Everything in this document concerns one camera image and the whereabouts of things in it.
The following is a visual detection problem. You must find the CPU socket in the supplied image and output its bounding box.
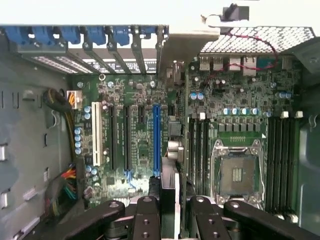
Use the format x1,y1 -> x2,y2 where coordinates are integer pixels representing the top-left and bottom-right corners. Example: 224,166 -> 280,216
210,138 -> 268,210

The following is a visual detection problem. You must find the black RAM slot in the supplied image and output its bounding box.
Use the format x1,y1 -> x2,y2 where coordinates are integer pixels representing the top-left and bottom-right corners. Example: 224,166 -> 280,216
195,112 -> 204,196
188,116 -> 196,193
266,116 -> 276,213
281,114 -> 292,217
273,116 -> 283,215
288,113 -> 301,223
202,117 -> 211,196

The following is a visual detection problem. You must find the blue expansion slot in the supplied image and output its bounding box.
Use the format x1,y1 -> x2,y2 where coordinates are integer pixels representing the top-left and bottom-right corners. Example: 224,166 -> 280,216
152,104 -> 162,177

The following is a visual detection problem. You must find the long black expansion slot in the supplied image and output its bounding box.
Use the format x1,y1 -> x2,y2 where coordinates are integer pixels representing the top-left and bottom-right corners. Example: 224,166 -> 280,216
123,104 -> 134,171
108,104 -> 119,171

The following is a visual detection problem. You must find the white expansion slot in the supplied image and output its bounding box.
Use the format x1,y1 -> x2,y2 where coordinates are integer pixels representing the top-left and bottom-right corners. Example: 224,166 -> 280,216
91,101 -> 104,167

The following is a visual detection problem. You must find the short black expansion slot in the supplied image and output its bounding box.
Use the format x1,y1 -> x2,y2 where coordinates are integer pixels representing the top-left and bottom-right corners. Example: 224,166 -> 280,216
137,105 -> 146,125

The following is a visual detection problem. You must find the black open PC case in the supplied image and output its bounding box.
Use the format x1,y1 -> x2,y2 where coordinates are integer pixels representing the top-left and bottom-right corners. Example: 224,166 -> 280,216
0,23 -> 320,240

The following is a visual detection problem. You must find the green motherboard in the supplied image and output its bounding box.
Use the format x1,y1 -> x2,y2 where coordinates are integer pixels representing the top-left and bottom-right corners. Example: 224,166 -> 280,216
67,53 -> 305,221

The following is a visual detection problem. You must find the white power connector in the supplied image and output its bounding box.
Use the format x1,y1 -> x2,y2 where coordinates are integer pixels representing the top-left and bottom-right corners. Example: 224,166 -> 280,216
65,89 -> 83,110

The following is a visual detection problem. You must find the metal slot cover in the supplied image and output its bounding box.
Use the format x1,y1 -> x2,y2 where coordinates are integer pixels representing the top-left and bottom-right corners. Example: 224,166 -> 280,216
131,41 -> 148,75
106,42 -> 133,75
82,41 -> 118,75

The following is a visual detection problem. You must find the blue card clip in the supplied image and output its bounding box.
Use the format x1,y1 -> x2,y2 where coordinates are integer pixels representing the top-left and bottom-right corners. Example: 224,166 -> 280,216
111,26 -> 131,47
31,26 -> 55,46
4,26 -> 29,45
86,26 -> 108,46
59,26 -> 81,45

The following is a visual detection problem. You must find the coloured wire bundle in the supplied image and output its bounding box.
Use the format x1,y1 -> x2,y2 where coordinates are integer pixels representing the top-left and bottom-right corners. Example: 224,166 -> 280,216
44,162 -> 78,221

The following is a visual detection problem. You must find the yellow black wire bundle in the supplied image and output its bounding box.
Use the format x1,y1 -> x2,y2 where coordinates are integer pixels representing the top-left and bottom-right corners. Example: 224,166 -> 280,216
41,87 -> 77,157

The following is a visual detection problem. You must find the thin red wire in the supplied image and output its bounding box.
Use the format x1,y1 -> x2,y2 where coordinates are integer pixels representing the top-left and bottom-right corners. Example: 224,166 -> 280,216
199,27 -> 280,87

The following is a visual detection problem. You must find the black case switch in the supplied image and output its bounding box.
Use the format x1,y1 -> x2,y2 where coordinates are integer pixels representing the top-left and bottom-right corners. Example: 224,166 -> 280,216
221,3 -> 251,23

